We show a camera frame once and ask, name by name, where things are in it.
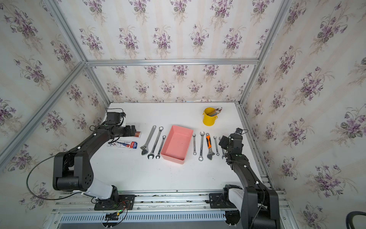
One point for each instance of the medium end wrench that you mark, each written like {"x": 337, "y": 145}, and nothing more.
{"x": 223, "y": 151}

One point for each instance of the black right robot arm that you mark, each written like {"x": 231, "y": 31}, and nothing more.
{"x": 257, "y": 204}

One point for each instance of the small circuit board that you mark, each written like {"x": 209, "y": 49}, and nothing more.
{"x": 112, "y": 217}

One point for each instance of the large combination wrench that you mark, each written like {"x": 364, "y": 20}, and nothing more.
{"x": 151, "y": 154}

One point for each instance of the thin small silver wrench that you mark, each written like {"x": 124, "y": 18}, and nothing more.
{"x": 216, "y": 146}

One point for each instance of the black chair edge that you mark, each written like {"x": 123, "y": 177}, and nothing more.
{"x": 356, "y": 220}

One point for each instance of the white blue sticker card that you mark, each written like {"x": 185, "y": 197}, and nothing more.
{"x": 123, "y": 144}

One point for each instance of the pink plastic storage box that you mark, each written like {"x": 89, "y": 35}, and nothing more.
{"x": 177, "y": 144}

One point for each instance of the short end wrench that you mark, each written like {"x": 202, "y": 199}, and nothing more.
{"x": 202, "y": 134}

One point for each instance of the aluminium rail frame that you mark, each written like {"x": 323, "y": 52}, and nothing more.
{"x": 177, "y": 206}

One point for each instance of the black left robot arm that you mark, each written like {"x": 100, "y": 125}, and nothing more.
{"x": 72, "y": 170}

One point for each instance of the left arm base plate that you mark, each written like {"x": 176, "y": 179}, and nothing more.
{"x": 123, "y": 201}

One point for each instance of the large forged steel wrench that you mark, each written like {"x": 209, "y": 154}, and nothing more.
{"x": 144, "y": 148}

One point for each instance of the colored pencils bunch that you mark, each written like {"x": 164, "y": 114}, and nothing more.
{"x": 215, "y": 112}

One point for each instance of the small combination wrench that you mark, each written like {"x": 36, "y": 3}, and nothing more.
{"x": 161, "y": 147}

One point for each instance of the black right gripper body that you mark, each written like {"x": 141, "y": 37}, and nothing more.
{"x": 225, "y": 141}

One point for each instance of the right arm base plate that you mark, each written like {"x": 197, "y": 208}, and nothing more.
{"x": 218, "y": 201}

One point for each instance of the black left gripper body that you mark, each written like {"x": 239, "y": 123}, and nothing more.
{"x": 127, "y": 132}

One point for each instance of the silver end wrench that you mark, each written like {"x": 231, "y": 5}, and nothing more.
{"x": 194, "y": 144}

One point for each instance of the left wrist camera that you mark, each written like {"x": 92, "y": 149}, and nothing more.
{"x": 115, "y": 118}

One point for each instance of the yellow pencil cup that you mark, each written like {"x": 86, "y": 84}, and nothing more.
{"x": 207, "y": 119}

